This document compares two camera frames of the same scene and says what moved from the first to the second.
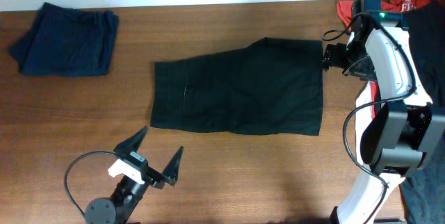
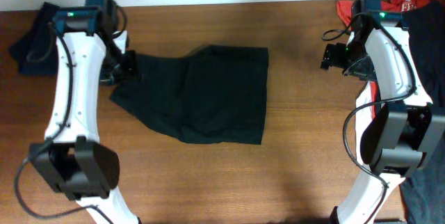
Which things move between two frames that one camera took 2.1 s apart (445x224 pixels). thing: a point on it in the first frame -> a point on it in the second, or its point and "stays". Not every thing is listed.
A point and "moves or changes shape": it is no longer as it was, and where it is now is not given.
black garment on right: [423, 191] stays
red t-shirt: [395, 1] stays
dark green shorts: [274, 86] moves or changes shape
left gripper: [156, 177] -> [129, 60]
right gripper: [333, 57] stays
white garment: [363, 95] stays
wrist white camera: [122, 168] -> [120, 39]
